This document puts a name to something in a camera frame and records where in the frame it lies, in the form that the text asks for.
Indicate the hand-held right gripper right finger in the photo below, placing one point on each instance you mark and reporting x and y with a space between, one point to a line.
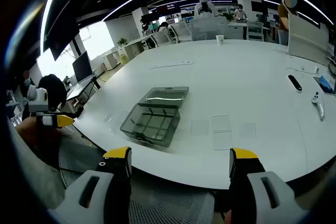
244 176

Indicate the dark wall display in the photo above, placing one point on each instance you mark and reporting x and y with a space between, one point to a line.
168 8

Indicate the black computer monitor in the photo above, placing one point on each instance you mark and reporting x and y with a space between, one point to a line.
82 68

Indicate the black oblong device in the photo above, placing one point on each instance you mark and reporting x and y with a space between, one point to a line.
294 83

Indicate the white low cabinet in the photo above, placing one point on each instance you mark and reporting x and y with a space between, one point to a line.
113 60

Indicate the grey transparent guide fixture box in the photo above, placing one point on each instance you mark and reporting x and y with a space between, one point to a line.
162 98

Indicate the white standing panel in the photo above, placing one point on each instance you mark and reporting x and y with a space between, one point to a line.
307 37

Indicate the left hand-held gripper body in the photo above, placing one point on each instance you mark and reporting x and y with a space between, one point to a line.
36 103

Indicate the white mesh office chair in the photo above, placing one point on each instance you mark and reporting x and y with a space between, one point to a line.
181 31
254 30
160 36

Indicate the blue packet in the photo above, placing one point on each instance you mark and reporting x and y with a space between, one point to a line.
325 82

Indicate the yellow green bag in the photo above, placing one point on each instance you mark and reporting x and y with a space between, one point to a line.
123 59

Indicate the white handheld controller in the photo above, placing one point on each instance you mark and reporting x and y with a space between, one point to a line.
319 107

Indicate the ceiling light strip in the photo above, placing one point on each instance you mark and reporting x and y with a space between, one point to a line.
47 11

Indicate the white paper cup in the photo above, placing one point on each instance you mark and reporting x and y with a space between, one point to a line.
220 39

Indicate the white side desk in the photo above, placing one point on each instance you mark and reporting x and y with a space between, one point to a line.
78 89

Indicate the person's grey shirt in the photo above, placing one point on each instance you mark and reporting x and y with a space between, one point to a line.
31 171

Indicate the black hanging screen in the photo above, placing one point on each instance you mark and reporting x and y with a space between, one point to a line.
61 39

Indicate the grey mesh office chair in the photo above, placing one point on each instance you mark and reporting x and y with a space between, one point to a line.
170 205

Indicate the white flat table plate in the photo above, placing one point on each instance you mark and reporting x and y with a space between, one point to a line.
172 64

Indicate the small potted plant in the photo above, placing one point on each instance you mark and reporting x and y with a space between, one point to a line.
67 80

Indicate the green potted plant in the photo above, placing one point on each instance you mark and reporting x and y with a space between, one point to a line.
122 41

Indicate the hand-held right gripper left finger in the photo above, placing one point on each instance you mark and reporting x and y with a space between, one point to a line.
115 171

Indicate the white humanoid robot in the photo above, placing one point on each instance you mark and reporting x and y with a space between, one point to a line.
206 9

